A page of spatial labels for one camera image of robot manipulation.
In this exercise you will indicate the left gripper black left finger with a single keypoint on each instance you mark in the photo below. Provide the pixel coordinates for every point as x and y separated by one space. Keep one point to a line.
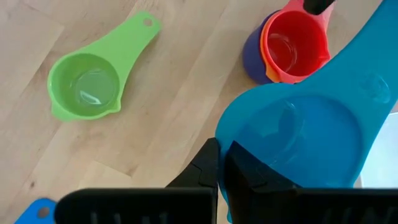
140 207

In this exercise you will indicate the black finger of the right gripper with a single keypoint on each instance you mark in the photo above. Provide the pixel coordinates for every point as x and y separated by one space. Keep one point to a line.
317 6

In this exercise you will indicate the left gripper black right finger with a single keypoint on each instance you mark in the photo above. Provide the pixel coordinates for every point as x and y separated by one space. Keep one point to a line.
280 205

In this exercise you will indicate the red measuring cup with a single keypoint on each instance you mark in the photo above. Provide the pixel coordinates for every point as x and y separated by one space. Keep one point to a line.
295 46

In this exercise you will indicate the teal measuring cup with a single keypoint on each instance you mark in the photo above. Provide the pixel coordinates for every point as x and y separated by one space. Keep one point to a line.
326 140

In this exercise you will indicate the orange measuring cup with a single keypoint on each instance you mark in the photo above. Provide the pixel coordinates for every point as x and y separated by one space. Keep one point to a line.
271 74

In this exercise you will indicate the purple measuring cup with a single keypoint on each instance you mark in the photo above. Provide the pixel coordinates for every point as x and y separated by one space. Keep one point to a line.
252 59

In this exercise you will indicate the blue measuring cup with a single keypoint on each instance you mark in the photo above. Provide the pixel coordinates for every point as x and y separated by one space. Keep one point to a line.
28 214

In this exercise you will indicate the green measuring cup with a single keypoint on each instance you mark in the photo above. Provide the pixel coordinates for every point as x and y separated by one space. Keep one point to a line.
93 87

